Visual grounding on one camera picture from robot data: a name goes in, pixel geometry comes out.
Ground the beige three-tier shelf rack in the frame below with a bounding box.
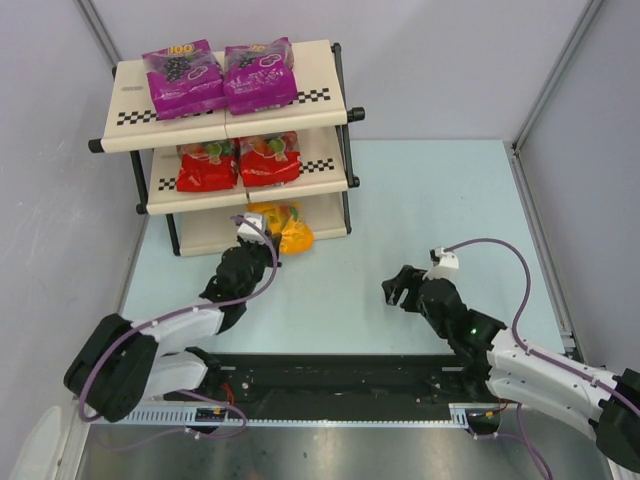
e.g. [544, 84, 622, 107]
[88, 40, 365, 256]

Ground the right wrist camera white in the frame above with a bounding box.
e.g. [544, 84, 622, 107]
[422, 247, 459, 280]

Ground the orange mango candy bag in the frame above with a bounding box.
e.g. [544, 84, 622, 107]
[248, 201, 315, 255]

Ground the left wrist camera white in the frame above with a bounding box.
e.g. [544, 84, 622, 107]
[233, 212, 269, 245]

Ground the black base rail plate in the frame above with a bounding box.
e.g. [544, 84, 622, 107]
[165, 351, 510, 433]

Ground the red fruit candy bag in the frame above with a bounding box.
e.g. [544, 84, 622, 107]
[238, 131, 301, 187]
[176, 139, 238, 193]

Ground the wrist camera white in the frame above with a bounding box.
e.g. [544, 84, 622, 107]
[233, 212, 269, 245]
[422, 247, 459, 280]

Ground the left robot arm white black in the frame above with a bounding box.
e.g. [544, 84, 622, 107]
[63, 236, 280, 422]

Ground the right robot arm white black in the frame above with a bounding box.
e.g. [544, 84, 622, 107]
[381, 265, 639, 472]

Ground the purple grape candy bag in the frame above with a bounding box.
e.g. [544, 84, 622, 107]
[142, 39, 228, 120]
[223, 37, 298, 115]

